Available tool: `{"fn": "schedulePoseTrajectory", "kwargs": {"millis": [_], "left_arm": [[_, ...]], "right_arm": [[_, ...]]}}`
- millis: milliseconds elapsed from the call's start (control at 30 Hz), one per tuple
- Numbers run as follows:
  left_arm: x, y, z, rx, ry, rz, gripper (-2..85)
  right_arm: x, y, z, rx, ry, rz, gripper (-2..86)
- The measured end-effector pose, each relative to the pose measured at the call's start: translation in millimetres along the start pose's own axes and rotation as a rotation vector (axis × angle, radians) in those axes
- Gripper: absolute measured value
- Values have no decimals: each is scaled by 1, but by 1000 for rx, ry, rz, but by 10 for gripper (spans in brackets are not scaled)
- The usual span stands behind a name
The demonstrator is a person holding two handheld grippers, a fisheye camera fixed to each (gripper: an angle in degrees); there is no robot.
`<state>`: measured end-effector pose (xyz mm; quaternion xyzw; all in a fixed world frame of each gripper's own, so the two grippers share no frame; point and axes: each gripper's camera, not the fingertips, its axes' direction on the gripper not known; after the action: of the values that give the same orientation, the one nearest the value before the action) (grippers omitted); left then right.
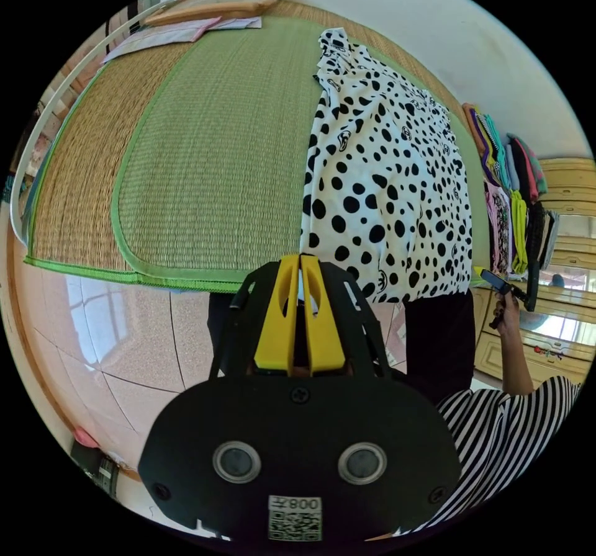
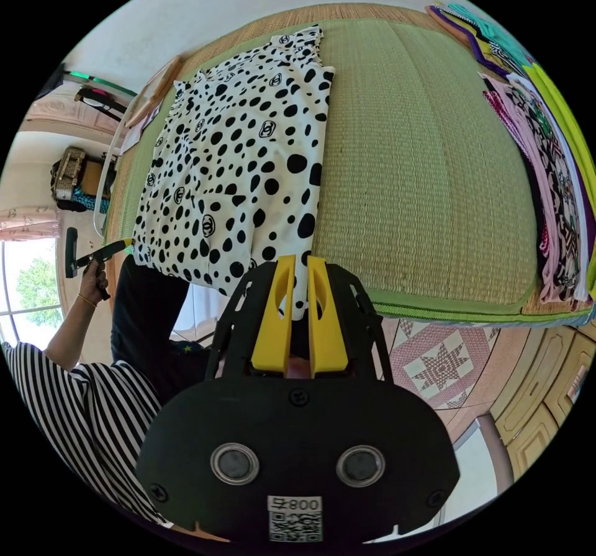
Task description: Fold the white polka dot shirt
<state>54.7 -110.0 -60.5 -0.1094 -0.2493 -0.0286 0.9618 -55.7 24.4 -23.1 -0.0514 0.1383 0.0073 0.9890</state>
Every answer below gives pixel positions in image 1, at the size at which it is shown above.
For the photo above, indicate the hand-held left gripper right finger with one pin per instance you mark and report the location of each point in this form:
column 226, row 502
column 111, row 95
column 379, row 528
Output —
column 323, row 337

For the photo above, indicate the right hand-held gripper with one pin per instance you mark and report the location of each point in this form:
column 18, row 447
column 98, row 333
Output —
column 499, row 282

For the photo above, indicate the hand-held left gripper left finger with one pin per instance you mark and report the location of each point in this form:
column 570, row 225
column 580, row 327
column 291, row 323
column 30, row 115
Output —
column 275, row 332

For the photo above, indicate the white polka dot shirt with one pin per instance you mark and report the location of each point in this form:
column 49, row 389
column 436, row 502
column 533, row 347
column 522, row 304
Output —
column 386, row 183

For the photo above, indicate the person's right forearm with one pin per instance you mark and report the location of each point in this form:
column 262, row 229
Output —
column 517, row 365

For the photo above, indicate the person's right hand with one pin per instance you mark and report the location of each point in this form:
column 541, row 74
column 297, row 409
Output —
column 508, row 316

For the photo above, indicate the pile of clothes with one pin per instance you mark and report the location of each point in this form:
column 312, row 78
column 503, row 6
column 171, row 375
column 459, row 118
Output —
column 505, row 202

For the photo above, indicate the yellow wooden cupboard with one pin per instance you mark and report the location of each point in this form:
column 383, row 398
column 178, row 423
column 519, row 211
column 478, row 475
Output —
column 570, row 249

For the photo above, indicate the person's body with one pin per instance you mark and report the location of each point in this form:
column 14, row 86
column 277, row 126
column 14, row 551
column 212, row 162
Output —
column 503, row 449

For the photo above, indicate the bed with woven mat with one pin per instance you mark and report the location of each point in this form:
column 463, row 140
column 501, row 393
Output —
column 209, row 156

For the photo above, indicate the pale folded sheet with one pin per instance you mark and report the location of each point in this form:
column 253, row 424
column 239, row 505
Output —
column 172, row 37

